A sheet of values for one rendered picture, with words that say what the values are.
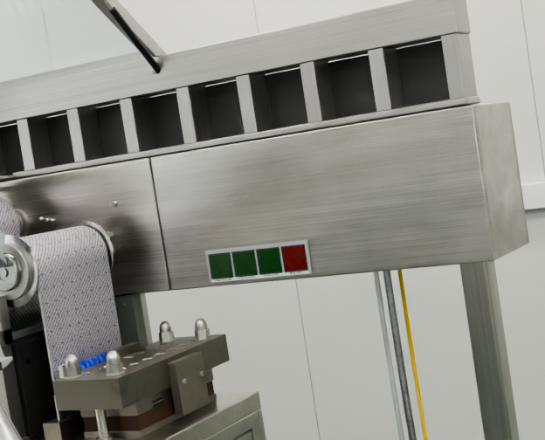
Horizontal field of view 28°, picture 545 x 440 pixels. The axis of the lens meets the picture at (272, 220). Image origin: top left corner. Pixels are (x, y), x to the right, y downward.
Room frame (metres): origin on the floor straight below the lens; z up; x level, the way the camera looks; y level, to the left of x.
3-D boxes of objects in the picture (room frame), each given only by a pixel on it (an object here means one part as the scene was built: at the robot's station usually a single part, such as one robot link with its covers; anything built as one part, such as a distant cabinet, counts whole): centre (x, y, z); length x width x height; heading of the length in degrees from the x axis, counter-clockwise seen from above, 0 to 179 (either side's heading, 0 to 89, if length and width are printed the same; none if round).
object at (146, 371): (2.26, 0.31, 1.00); 0.40 x 0.16 x 0.06; 151
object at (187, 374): (2.23, 0.22, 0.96); 0.10 x 0.03 x 0.11; 151
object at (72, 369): (2.14, 0.43, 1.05); 0.04 x 0.04 x 0.04
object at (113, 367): (2.10, 0.34, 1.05); 0.04 x 0.04 x 0.04
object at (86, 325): (2.29, 0.43, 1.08); 0.23 x 0.01 x 0.18; 151
